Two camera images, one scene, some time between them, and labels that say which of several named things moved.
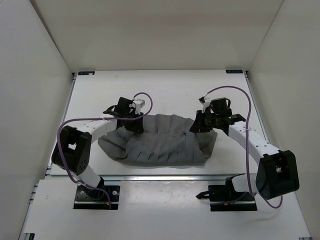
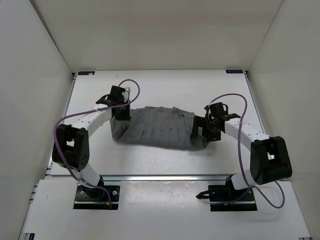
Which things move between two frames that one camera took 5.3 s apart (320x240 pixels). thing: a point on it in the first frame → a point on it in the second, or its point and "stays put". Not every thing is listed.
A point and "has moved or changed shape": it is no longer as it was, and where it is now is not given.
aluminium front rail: (150, 178) stays put
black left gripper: (138, 127) → (125, 117)
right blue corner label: (234, 71) stays put
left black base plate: (101, 197) stays put
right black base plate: (224, 198) stays put
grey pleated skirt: (166, 140) has moved or changed shape
